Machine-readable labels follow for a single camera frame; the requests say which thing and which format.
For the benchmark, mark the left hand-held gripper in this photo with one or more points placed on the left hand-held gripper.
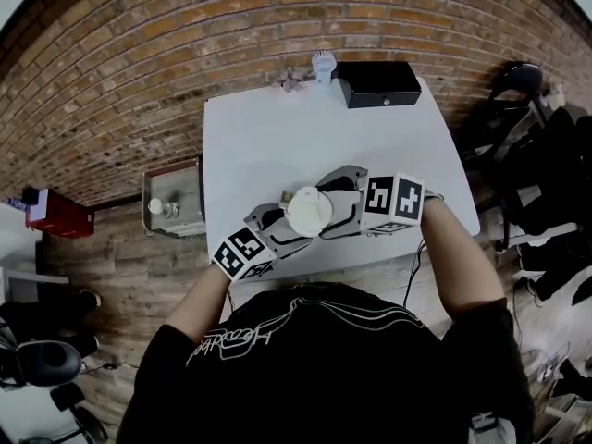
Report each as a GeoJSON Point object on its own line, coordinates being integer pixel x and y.
{"type": "Point", "coordinates": [242, 252]}

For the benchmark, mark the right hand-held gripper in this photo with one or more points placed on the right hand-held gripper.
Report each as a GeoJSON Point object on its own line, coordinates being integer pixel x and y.
{"type": "Point", "coordinates": [393, 201]}

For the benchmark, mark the white lidded paper cup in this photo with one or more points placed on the white lidded paper cup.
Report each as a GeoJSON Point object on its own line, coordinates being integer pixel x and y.
{"type": "Point", "coordinates": [307, 211]}

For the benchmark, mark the person's right forearm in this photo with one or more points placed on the person's right forearm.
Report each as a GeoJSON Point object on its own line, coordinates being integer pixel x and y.
{"type": "Point", "coordinates": [462, 266]}

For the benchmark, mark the person's left forearm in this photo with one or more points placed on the person's left forearm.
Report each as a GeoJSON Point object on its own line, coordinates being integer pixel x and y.
{"type": "Point", "coordinates": [199, 303]}

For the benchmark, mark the clear plastic bottle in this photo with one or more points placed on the clear plastic bottle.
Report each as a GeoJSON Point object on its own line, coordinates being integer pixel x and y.
{"type": "Point", "coordinates": [159, 207]}

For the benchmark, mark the black rectangular box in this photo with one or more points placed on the black rectangular box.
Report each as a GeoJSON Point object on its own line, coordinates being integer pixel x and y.
{"type": "Point", "coordinates": [379, 83]}

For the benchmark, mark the pink flower ornament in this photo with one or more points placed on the pink flower ornament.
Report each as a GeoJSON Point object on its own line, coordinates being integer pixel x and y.
{"type": "Point", "coordinates": [290, 81]}

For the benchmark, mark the small white fan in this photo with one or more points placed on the small white fan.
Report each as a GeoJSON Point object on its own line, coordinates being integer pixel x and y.
{"type": "Point", "coordinates": [323, 65]}

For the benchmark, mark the person's black t-shirt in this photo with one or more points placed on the person's black t-shirt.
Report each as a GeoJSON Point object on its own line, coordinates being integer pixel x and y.
{"type": "Point", "coordinates": [324, 368]}

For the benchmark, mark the red box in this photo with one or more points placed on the red box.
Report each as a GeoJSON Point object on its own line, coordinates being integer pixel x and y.
{"type": "Point", "coordinates": [65, 215]}

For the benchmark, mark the small black device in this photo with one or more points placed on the small black device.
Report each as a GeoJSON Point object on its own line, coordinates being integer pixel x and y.
{"type": "Point", "coordinates": [30, 195]}

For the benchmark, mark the blue packet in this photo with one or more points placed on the blue packet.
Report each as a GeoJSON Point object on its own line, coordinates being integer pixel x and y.
{"type": "Point", "coordinates": [16, 204]}

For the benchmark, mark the white cabinet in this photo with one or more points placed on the white cabinet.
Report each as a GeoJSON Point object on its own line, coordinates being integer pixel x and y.
{"type": "Point", "coordinates": [14, 238]}

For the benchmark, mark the black frame chair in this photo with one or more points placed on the black frame chair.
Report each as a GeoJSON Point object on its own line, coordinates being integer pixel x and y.
{"type": "Point", "coordinates": [509, 109]}

